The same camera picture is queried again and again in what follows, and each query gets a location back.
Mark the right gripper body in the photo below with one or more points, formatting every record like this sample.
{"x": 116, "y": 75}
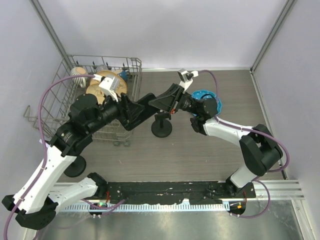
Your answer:
{"x": 176, "y": 100}

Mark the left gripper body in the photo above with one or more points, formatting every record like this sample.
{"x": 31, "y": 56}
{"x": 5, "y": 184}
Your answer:
{"x": 122, "y": 113}

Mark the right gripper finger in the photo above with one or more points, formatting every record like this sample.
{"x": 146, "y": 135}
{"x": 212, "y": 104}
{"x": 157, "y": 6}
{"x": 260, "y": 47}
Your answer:
{"x": 172, "y": 93}
{"x": 162, "y": 103}

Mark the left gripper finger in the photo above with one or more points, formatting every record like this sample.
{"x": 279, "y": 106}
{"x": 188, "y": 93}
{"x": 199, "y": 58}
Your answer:
{"x": 135, "y": 108}
{"x": 142, "y": 117}

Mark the black phone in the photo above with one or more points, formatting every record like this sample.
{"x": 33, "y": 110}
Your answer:
{"x": 147, "y": 98}

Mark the blue polka dot plate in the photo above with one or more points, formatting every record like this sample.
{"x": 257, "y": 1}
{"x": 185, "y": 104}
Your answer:
{"x": 197, "y": 95}

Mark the black phone stand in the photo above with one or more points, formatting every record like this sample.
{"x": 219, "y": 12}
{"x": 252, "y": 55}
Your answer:
{"x": 162, "y": 127}
{"x": 76, "y": 168}

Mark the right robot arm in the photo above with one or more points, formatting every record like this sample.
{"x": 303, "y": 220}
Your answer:
{"x": 260, "y": 150}

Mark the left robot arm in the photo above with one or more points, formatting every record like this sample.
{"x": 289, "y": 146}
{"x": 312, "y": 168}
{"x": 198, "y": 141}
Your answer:
{"x": 33, "y": 205}

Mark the rear yellow bird plate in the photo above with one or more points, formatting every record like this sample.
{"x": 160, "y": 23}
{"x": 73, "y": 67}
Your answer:
{"x": 122, "y": 87}

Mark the blue ceramic cup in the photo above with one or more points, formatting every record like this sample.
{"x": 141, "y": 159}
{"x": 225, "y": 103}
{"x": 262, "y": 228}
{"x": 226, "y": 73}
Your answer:
{"x": 123, "y": 74}

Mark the clear glass in rack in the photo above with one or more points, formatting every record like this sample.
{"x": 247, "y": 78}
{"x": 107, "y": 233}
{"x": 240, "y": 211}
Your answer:
{"x": 102, "y": 67}

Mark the striped white mug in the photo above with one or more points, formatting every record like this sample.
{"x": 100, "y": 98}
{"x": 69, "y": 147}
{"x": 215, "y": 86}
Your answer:
{"x": 81, "y": 81}

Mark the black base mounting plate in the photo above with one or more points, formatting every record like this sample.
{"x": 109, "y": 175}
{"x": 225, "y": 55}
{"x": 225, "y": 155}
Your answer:
{"x": 173, "y": 192}

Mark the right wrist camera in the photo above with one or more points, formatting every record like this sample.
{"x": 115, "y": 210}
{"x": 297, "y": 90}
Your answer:
{"x": 186, "y": 78}

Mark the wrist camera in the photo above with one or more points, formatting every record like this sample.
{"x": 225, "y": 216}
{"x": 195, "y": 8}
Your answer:
{"x": 108, "y": 85}
{"x": 186, "y": 78}

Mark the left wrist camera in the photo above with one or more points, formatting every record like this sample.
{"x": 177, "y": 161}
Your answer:
{"x": 108, "y": 85}

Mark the grey wire dish rack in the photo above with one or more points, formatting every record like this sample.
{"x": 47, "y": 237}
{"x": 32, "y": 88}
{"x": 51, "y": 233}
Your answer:
{"x": 56, "y": 104}

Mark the white cable duct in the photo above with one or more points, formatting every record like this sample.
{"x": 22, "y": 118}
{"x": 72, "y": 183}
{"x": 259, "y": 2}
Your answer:
{"x": 185, "y": 206}

